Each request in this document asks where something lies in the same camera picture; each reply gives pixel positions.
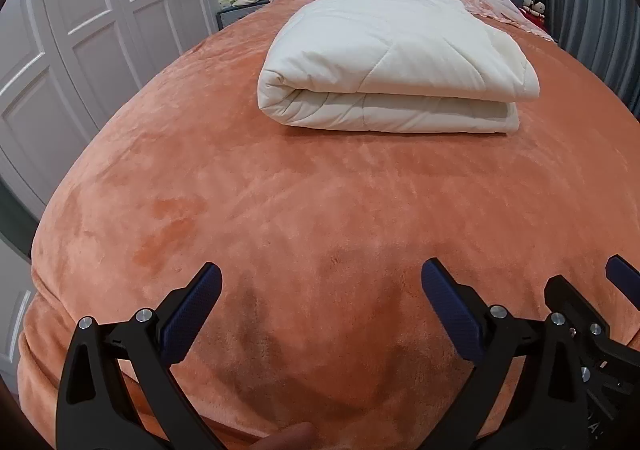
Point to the orange fleece blanket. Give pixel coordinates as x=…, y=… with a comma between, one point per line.
x=300, y=205

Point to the grey pleated curtain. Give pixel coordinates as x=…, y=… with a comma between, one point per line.
x=595, y=4

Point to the person's left hand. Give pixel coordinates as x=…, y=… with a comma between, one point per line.
x=285, y=437

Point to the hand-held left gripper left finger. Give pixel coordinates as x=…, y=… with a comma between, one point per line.
x=194, y=310

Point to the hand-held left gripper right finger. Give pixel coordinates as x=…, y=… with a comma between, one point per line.
x=449, y=307

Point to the cream quilted jacket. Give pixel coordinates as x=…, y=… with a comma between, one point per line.
x=400, y=54

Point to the blue-grey nightstand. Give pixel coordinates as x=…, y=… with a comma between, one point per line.
x=235, y=18

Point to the white and red plush doll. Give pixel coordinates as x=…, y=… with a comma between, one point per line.
x=539, y=9
x=527, y=2

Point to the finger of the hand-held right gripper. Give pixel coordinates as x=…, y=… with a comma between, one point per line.
x=570, y=302
x=625, y=272

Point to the white panelled wardrobe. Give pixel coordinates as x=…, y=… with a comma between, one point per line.
x=100, y=29

